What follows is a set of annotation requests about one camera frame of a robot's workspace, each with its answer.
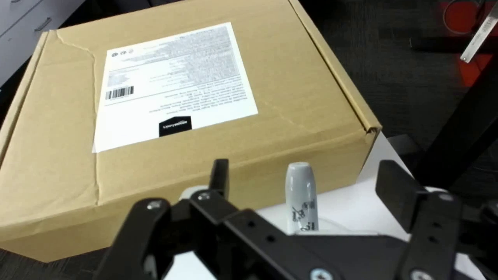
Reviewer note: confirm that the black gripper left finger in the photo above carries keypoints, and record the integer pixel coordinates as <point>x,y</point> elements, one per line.
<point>156,242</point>

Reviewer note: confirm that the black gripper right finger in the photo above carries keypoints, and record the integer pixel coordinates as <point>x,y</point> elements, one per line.
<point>446,238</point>

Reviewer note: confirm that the grey marker with blue cap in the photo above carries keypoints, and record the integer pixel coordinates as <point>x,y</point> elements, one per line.
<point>303,191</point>

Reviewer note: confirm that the black diagonal stand leg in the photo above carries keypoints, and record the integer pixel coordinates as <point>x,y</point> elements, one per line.
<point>461,124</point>

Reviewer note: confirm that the cardboard box with white label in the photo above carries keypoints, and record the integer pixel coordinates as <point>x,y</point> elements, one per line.
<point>63,171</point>

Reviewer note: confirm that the red round object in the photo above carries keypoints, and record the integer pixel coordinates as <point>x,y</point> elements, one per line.
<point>465,15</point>

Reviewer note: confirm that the white pedestal table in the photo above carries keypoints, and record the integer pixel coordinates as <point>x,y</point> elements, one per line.
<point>352,211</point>

